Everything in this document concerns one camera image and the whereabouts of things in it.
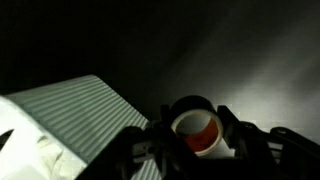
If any white cloth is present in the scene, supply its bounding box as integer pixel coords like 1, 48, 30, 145
36, 136, 87, 180

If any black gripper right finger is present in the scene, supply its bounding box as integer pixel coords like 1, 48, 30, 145
217, 105, 277, 180

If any white storage box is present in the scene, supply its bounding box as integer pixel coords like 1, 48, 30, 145
0, 75, 147, 180

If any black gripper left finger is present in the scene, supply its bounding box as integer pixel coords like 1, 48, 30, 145
156, 105, 186, 180

